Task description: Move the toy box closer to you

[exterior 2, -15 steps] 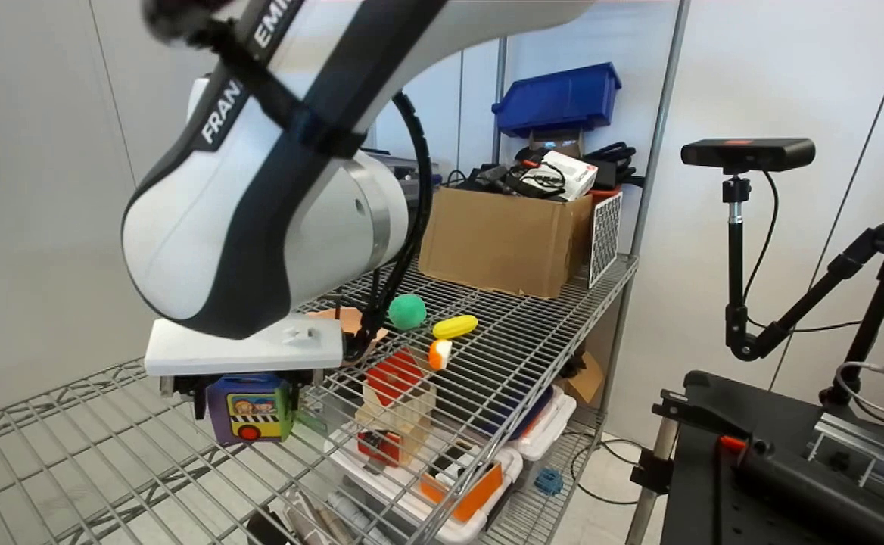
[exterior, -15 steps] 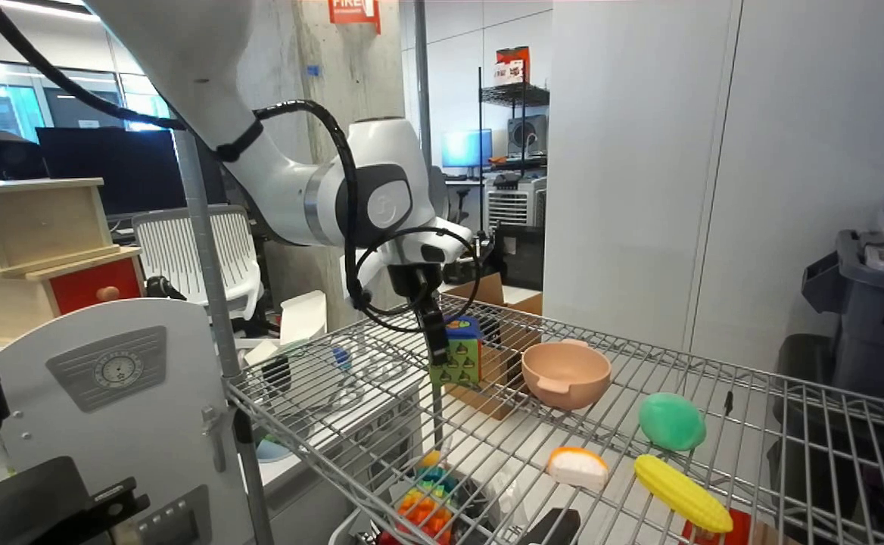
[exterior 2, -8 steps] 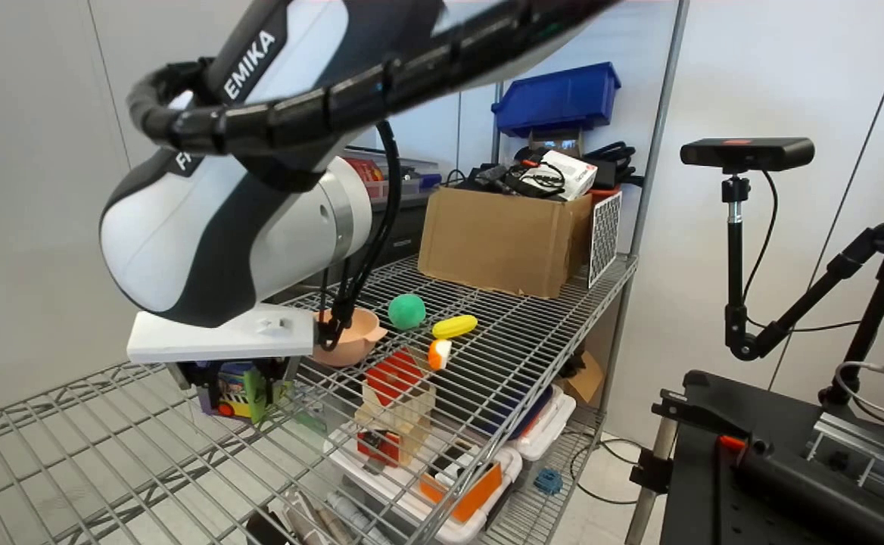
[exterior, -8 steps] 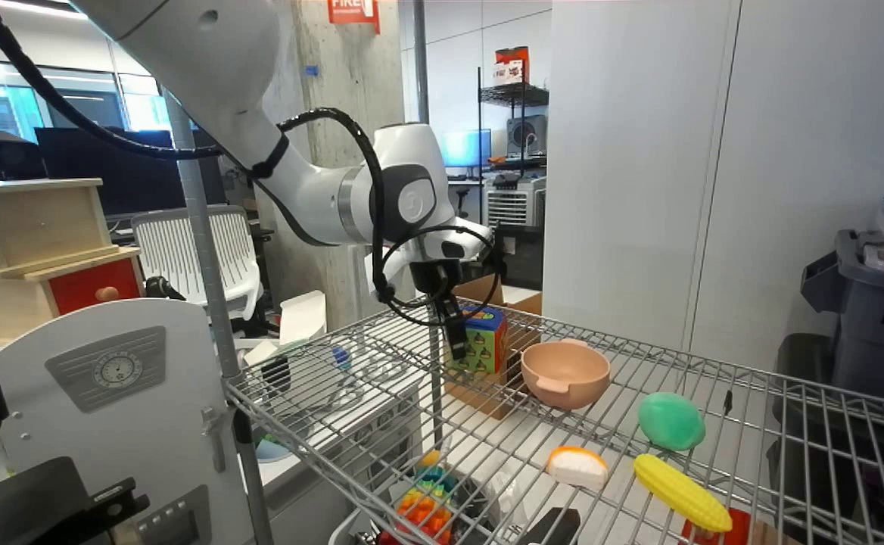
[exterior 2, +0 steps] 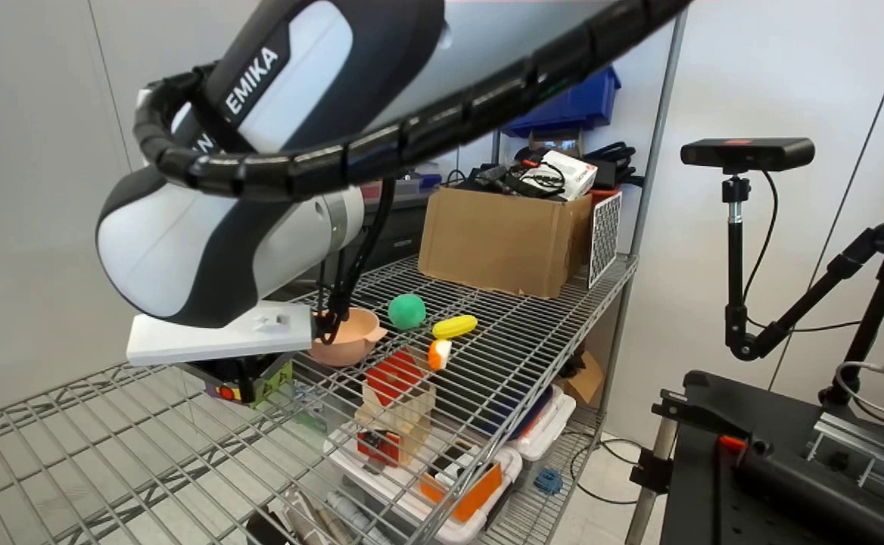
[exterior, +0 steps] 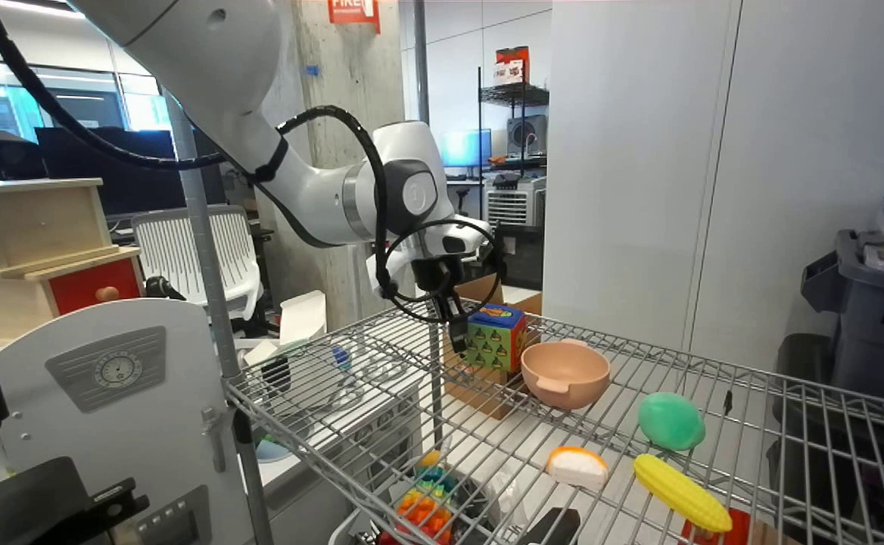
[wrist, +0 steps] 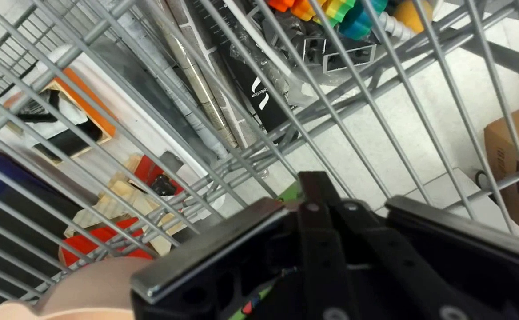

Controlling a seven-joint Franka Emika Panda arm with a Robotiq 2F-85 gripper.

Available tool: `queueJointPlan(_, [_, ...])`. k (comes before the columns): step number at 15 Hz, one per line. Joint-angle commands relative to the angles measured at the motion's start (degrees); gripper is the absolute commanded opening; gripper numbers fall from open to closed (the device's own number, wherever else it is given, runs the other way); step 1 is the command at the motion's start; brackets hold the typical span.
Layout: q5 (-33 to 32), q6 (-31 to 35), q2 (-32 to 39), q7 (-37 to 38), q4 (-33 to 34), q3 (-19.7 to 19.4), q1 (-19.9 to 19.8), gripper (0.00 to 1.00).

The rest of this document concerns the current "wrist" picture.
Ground red and wooden blocks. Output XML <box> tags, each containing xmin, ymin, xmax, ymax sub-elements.
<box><xmin>58</xmin><ymin>151</ymin><xmax>184</xmax><ymax>270</ymax></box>

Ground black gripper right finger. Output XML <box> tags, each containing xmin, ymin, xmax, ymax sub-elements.
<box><xmin>337</xmin><ymin>193</ymin><xmax>519</xmax><ymax>320</ymax></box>

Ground pink plastic bowl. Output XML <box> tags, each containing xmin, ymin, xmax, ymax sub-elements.
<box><xmin>0</xmin><ymin>254</ymin><xmax>154</xmax><ymax>320</ymax></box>

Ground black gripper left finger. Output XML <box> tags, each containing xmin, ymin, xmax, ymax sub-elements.
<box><xmin>129</xmin><ymin>168</ymin><xmax>355</xmax><ymax>320</ymax></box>

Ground grey wire shelf rack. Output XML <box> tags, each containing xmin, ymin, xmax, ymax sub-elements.
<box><xmin>0</xmin><ymin>0</ymin><xmax>519</xmax><ymax>320</ymax></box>

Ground rainbow stacking toy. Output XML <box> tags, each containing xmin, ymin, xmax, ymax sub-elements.
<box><xmin>266</xmin><ymin>0</ymin><xmax>390</xmax><ymax>42</ymax></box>

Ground dark blue object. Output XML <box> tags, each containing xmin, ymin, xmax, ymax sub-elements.
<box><xmin>0</xmin><ymin>147</ymin><xmax>83</xmax><ymax>227</ymax></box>

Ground orange framed board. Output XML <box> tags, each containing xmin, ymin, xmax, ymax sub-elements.
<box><xmin>3</xmin><ymin>67</ymin><xmax>120</xmax><ymax>163</ymax></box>

